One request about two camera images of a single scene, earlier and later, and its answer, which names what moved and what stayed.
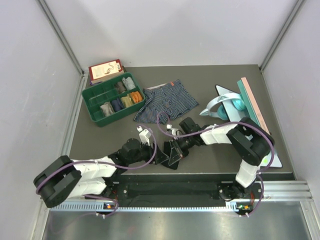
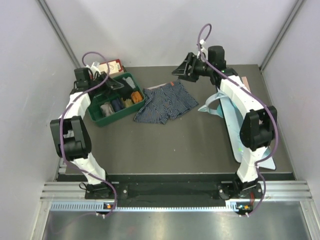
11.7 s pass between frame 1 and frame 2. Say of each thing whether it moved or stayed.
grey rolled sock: stayed
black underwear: moved
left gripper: moved
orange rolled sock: stayed
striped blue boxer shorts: stayed
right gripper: moved
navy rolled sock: stayed
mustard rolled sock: stayed
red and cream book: stayed
